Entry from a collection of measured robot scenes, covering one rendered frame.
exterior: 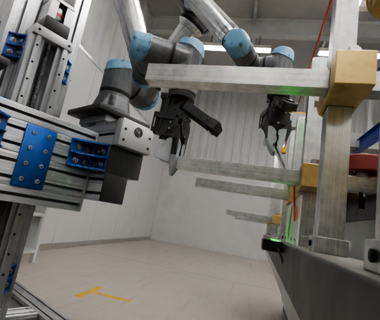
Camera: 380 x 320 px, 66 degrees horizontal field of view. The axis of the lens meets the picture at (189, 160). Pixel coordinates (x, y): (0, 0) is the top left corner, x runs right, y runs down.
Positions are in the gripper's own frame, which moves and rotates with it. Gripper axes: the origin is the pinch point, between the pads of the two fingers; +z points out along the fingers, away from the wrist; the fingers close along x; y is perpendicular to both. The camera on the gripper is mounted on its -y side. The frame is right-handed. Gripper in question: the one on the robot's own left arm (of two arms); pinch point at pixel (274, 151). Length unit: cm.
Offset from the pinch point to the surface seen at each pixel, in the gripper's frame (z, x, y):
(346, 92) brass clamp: 3.7, 9.9, -48.8
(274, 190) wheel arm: 11.8, -2.0, 1.2
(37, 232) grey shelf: 65, 149, 258
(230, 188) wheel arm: 12.9, 10.4, 5.7
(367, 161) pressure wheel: 7.0, -7.9, -30.2
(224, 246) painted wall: 83, -178, 733
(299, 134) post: -7.8, -8.9, 2.7
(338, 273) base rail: 26, 19, -64
